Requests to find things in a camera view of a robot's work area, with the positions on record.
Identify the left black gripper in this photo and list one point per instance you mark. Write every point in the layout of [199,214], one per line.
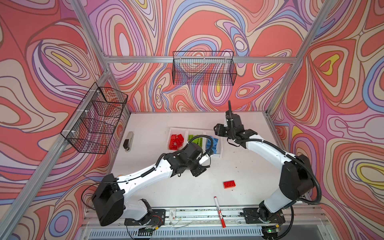
[203,170]

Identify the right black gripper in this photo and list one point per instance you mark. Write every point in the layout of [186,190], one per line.
[222,131]

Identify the red lego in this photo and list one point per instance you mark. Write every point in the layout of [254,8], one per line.
[173,144]
[179,140]
[229,184]

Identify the green lego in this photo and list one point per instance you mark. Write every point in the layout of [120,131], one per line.
[198,141]
[191,138]

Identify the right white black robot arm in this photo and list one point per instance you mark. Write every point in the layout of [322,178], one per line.
[297,180]

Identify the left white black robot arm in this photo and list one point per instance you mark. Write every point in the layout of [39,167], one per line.
[111,199]

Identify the red lego beside blue pile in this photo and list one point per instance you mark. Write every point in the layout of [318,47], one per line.
[179,140]

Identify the white three-compartment tray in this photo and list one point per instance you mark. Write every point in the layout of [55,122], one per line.
[217,153]

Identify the black grey stapler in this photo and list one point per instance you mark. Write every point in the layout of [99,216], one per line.
[127,144]

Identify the red white marker pen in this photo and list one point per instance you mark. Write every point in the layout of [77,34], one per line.
[220,212]

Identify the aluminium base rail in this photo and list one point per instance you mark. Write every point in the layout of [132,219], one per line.
[203,223]

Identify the black wire basket back wall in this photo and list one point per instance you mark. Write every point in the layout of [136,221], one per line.
[208,68]

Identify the black wire basket wall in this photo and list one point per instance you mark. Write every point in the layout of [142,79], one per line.
[208,68]
[99,114]

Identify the black wire basket left wall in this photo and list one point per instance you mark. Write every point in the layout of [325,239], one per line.
[99,114]

